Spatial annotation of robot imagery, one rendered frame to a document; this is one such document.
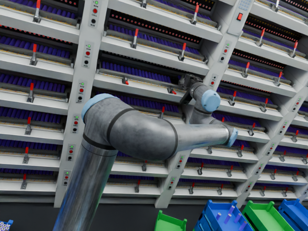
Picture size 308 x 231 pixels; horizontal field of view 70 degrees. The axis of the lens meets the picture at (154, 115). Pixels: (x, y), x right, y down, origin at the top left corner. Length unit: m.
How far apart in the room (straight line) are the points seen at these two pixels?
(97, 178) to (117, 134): 0.18
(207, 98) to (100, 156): 0.57
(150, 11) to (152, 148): 0.74
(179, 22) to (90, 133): 0.76
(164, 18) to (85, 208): 0.88
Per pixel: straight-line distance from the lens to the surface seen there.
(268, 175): 2.18
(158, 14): 1.15
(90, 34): 1.11
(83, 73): 1.15
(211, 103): 1.03
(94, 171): 0.66
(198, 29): 1.23
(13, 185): 1.58
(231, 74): 1.39
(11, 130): 1.36
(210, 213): 1.40
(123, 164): 1.49
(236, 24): 1.32
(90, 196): 0.71
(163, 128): 0.56
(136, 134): 0.53
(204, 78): 1.33
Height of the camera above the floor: 1.22
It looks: 22 degrees down
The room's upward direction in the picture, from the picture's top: 18 degrees clockwise
